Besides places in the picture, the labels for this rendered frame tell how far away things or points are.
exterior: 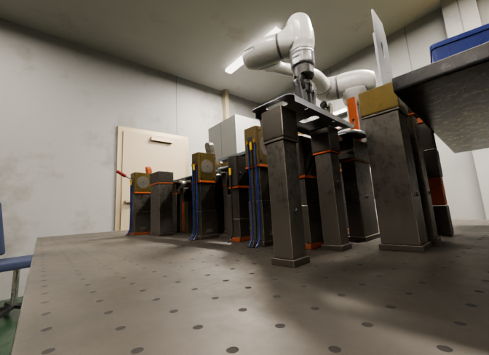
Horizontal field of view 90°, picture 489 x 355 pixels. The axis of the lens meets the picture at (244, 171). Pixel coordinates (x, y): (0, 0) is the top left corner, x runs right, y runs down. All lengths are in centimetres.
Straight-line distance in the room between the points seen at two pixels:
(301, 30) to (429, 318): 92
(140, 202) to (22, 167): 252
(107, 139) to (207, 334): 391
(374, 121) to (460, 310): 43
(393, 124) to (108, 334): 59
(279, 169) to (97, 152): 367
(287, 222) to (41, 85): 401
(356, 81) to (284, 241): 117
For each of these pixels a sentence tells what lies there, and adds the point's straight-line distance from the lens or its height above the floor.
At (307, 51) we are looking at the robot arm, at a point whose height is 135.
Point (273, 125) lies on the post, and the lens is 47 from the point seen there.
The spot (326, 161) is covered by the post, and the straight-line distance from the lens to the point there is 60.
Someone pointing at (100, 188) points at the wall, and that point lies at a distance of 393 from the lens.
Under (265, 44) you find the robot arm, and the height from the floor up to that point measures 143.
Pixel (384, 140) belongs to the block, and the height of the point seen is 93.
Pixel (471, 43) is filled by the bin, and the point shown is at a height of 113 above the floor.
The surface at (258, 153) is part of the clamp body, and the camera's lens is 70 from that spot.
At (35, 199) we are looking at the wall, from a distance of 387.
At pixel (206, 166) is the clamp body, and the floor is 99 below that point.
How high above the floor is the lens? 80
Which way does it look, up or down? 9 degrees up
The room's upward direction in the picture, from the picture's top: 3 degrees counter-clockwise
